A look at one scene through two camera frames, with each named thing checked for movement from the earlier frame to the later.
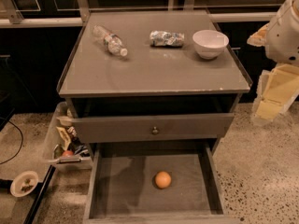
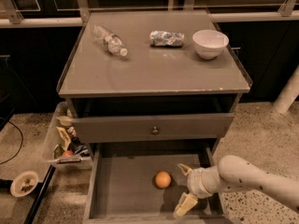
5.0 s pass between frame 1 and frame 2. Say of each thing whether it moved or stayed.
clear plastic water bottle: stayed
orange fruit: stayed
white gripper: moved
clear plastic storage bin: stayed
